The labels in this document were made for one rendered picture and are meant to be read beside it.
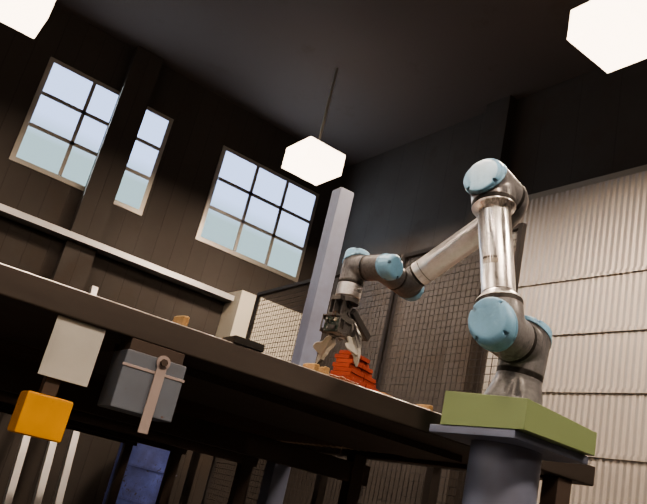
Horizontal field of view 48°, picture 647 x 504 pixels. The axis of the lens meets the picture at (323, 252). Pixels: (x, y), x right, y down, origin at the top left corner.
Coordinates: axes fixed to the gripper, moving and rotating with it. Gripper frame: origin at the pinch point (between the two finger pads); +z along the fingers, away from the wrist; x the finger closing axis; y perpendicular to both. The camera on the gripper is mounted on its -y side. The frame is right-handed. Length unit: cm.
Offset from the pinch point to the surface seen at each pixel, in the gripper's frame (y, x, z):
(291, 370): 35.4, 17.6, 10.2
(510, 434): 6, 59, 14
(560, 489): -57, 44, 18
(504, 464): -3, 54, 20
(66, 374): 81, 3, 25
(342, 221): -131, -137, -120
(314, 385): 28.7, 19.6, 11.8
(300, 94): -295, -400, -375
